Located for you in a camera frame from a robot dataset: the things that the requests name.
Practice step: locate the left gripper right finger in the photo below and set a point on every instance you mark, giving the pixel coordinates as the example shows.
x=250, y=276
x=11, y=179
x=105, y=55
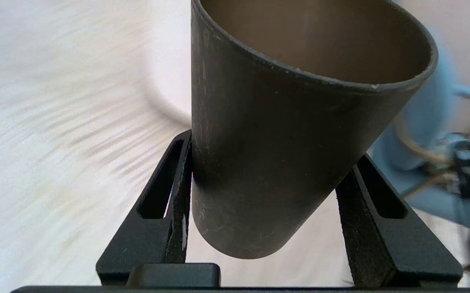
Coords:
x=389, y=248

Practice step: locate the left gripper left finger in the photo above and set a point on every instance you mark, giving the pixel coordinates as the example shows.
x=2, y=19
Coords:
x=137, y=248

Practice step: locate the black plastic cup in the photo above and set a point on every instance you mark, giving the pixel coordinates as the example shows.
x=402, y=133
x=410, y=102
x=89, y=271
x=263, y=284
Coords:
x=280, y=162

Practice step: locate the empty teal bench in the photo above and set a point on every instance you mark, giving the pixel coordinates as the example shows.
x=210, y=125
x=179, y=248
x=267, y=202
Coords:
x=418, y=134

